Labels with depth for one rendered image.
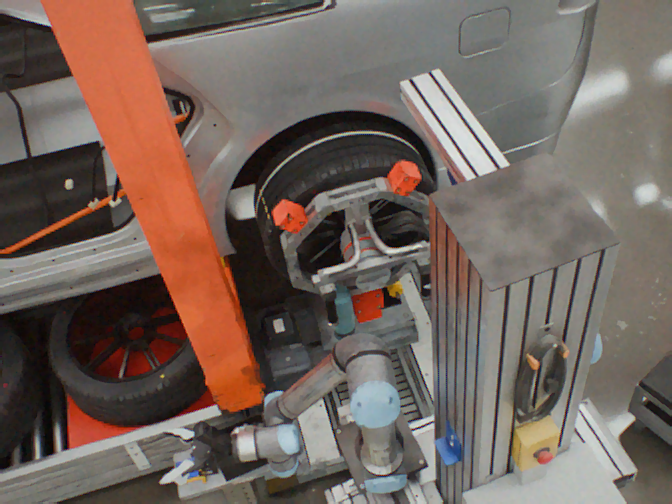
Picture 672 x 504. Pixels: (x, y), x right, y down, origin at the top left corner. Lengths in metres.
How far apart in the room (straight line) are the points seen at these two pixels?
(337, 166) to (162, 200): 0.81
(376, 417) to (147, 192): 0.80
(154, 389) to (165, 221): 1.12
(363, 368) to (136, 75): 0.84
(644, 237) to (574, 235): 2.70
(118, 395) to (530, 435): 1.78
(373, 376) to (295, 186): 1.03
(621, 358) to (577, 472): 1.68
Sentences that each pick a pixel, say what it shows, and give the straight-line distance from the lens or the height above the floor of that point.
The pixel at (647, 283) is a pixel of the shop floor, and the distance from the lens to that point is 4.10.
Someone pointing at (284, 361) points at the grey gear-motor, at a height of 0.40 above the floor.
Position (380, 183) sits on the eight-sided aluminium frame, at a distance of 2.89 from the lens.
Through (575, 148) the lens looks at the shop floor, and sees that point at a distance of 4.60.
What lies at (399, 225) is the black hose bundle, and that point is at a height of 1.03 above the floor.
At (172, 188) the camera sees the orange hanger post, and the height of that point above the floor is 1.68.
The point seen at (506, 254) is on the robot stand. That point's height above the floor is 2.03.
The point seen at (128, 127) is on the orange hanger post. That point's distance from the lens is 2.07.
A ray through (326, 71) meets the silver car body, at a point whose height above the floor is 1.48.
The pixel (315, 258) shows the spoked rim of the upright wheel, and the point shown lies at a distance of 3.20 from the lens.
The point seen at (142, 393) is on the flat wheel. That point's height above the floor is 0.50.
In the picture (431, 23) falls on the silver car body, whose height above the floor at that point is 1.56.
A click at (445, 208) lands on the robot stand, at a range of 1.60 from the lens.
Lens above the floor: 3.23
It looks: 52 degrees down
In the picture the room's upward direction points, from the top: 9 degrees counter-clockwise
